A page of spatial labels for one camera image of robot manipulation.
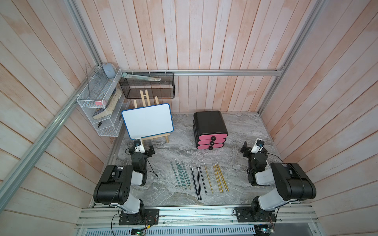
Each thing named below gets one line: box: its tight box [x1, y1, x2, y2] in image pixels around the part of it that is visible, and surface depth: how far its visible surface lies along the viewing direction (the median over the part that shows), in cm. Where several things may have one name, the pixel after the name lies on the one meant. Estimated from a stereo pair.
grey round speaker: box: [102, 62, 117, 80], surface depth 84 cm
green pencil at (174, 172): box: [169, 159, 182, 188], surface depth 90 cm
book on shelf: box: [92, 87, 123, 120], surface depth 83 cm
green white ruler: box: [121, 72, 162, 82], surface depth 93 cm
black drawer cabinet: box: [192, 110, 229, 151], surface depth 93 cm
